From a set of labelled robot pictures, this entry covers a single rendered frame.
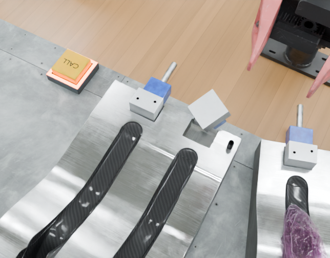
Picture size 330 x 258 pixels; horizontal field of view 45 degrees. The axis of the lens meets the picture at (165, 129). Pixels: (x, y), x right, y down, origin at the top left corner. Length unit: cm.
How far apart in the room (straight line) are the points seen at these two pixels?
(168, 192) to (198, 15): 49
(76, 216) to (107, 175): 9
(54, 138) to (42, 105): 9
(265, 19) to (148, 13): 61
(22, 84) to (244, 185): 50
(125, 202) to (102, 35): 44
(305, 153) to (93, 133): 37
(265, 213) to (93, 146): 31
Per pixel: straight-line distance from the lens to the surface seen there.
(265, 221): 68
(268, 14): 43
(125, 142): 71
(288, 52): 93
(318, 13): 44
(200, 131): 74
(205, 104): 70
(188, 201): 67
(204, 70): 90
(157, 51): 93
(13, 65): 95
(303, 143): 75
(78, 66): 87
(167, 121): 72
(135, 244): 64
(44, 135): 84
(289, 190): 74
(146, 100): 71
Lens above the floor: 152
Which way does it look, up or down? 62 degrees down
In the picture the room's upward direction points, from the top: 3 degrees clockwise
